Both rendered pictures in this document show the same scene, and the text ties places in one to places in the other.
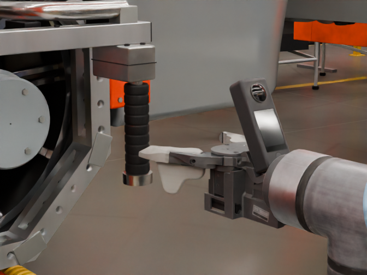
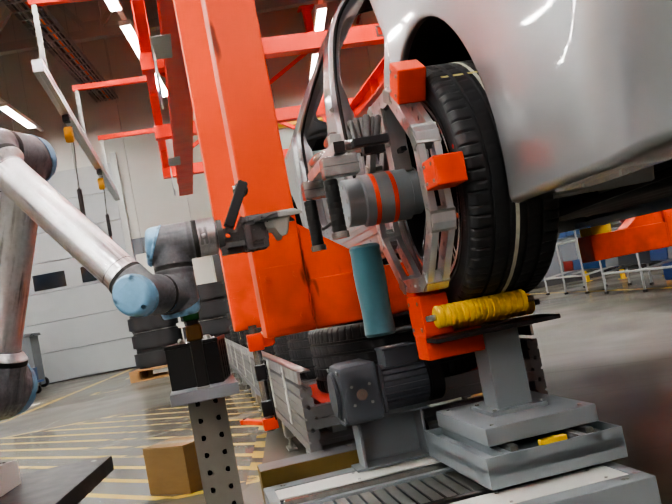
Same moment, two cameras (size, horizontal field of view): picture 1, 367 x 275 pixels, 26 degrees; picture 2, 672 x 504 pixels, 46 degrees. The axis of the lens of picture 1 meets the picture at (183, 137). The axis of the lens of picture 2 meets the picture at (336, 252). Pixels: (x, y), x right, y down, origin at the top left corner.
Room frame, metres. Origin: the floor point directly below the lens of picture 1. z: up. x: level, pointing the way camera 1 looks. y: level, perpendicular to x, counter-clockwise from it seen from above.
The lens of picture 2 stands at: (2.06, -1.60, 0.61)
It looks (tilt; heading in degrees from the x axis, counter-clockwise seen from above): 3 degrees up; 120
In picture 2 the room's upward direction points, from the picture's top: 11 degrees counter-clockwise
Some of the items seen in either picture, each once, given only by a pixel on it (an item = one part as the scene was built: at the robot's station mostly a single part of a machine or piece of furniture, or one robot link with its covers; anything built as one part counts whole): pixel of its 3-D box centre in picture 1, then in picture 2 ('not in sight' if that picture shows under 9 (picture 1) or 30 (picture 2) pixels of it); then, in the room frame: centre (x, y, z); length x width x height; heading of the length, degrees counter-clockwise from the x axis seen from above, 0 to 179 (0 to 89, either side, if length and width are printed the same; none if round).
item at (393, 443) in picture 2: not in sight; (402, 402); (0.95, 0.56, 0.26); 0.42 x 0.18 x 0.35; 41
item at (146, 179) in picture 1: (136, 130); (335, 207); (1.12, 0.07, 0.83); 0.04 x 0.04 x 0.16
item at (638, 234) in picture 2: not in sight; (620, 227); (1.17, 3.55, 0.69); 0.52 x 0.17 x 0.35; 41
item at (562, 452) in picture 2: not in sight; (516, 441); (1.32, 0.46, 0.13); 0.50 x 0.36 x 0.10; 131
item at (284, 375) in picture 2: not in sight; (274, 377); (-0.18, 1.50, 0.28); 2.47 x 0.09 x 0.22; 131
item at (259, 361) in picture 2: not in sight; (262, 377); (-0.17, 1.39, 0.30); 0.09 x 0.05 x 0.50; 131
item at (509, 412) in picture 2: not in sight; (502, 372); (1.32, 0.46, 0.32); 0.40 x 0.30 x 0.28; 131
